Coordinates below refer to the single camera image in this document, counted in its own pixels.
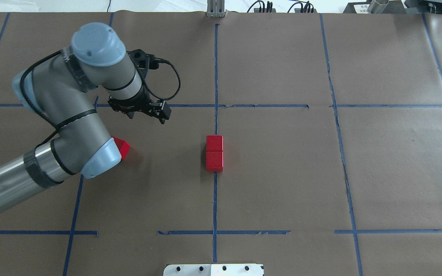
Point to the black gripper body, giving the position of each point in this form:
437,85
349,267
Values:
129,104

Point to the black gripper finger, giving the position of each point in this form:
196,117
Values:
164,112

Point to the red block placed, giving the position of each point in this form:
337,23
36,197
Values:
214,161
214,143

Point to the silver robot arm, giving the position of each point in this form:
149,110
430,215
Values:
55,89

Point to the red block far left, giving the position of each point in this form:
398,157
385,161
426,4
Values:
123,147

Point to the brown paper table cover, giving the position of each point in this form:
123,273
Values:
332,149

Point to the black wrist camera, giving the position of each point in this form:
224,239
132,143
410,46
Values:
144,61

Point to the aluminium frame post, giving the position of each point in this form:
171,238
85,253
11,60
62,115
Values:
216,9

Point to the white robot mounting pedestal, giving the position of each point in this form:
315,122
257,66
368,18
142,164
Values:
230,269

